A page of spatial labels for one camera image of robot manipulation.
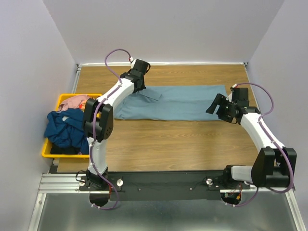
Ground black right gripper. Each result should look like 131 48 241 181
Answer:
205 93 236 123

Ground light blue t shirt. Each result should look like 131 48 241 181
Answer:
114 85 227 121

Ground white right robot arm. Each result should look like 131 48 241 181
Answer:
206 87 297 191

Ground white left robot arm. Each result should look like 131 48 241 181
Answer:
82 59 151 190

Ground patterned pink shirt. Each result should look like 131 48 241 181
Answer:
57 95 89 111

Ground dark blue shirt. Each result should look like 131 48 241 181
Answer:
44 108 89 155

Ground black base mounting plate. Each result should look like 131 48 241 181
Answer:
79 171 251 202

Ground yellow plastic bin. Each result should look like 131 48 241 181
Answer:
42 93 101 158

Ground aluminium frame rail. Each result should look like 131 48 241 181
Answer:
38 171 295 193

